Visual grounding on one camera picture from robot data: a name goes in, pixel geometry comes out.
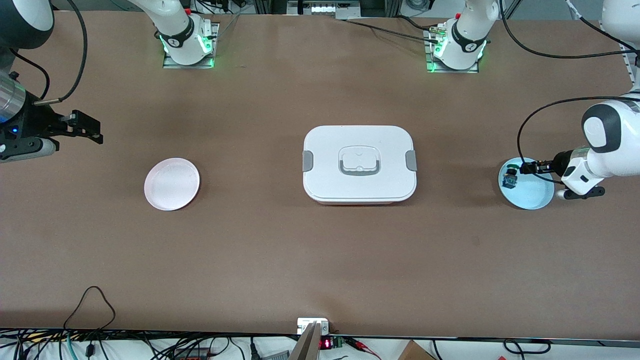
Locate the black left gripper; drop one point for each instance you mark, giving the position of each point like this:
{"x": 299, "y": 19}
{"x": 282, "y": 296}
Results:
{"x": 559, "y": 161}

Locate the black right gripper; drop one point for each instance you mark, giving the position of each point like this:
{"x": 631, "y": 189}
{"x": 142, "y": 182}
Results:
{"x": 39, "y": 122}

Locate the light blue round plate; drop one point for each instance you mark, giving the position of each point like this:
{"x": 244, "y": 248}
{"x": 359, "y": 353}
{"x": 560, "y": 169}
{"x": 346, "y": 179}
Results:
{"x": 535, "y": 195}

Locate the pink round plate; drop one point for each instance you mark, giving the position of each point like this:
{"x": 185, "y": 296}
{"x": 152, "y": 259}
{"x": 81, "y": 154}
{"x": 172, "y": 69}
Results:
{"x": 170, "y": 185}

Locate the white lunch box grey clips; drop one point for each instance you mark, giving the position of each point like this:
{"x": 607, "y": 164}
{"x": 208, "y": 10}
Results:
{"x": 360, "y": 192}

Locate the brown cardboard box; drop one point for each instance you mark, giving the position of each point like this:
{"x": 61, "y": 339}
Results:
{"x": 415, "y": 352}

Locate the black equipment with light strip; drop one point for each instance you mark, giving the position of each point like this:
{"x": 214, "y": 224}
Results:
{"x": 322, "y": 9}

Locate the red digit display board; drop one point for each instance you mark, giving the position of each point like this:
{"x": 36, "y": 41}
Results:
{"x": 326, "y": 344}

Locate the small white box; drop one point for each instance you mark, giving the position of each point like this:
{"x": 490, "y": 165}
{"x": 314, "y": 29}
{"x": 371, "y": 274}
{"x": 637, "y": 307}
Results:
{"x": 305, "y": 322}

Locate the grey aluminium bar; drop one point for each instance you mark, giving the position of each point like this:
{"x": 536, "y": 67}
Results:
{"x": 306, "y": 347}

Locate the green push-button switch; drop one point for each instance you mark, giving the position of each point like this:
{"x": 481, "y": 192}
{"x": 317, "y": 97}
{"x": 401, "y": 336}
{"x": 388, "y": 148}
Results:
{"x": 510, "y": 181}

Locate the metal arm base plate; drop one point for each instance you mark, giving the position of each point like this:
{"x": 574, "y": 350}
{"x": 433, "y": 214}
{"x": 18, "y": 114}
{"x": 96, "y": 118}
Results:
{"x": 435, "y": 70}
{"x": 172, "y": 65}

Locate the aluminium frame profile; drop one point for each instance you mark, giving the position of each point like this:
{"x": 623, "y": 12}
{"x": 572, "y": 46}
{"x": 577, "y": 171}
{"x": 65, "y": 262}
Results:
{"x": 631, "y": 70}

